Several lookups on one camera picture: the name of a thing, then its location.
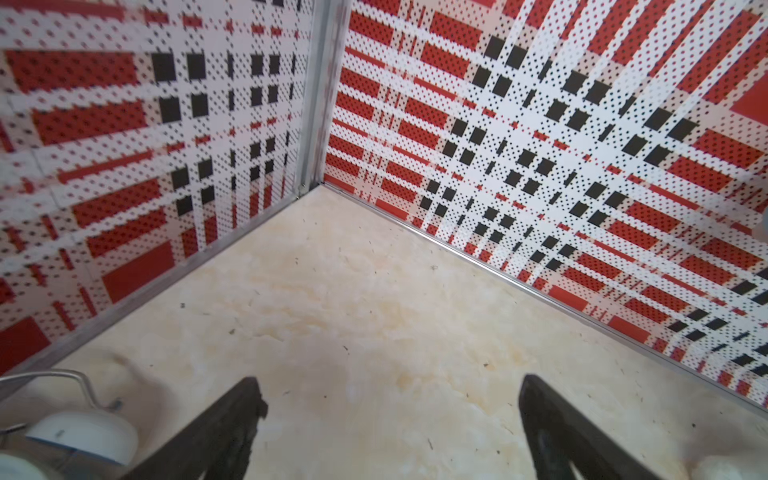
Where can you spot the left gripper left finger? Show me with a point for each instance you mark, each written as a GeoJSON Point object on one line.
{"type": "Point", "coordinates": [215, 445]}

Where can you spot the white alarm clock on table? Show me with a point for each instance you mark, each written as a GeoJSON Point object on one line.
{"type": "Point", "coordinates": [97, 431]}

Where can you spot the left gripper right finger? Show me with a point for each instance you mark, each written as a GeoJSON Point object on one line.
{"type": "Point", "coordinates": [564, 444]}

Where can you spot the grey husky plush toy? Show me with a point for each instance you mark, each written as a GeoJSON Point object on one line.
{"type": "Point", "coordinates": [741, 464]}

